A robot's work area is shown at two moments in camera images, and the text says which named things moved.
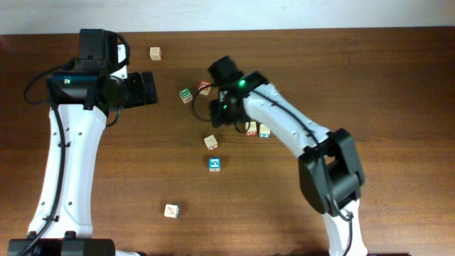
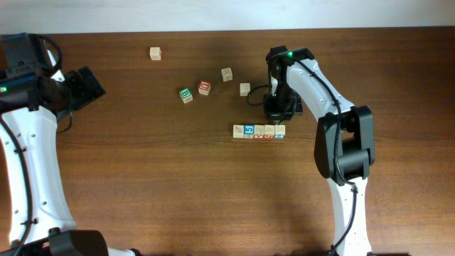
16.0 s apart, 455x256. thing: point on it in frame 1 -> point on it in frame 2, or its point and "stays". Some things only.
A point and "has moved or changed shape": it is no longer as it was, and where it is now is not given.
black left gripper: x=139 y=98 -> x=87 y=94
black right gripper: x=218 y=117 -> x=274 y=114
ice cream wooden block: x=211 y=143 -> x=259 y=131
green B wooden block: x=186 y=95 stays
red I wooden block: x=252 y=131 has moved or changed shape
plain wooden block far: x=155 y=52 stays
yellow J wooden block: x=215 y=164 -> x=249 y=131
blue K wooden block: x=264 y=131 has moved or changed shape
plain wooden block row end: x=171 y=211 -> x=238 y=131
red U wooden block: x=202 y=84 stays
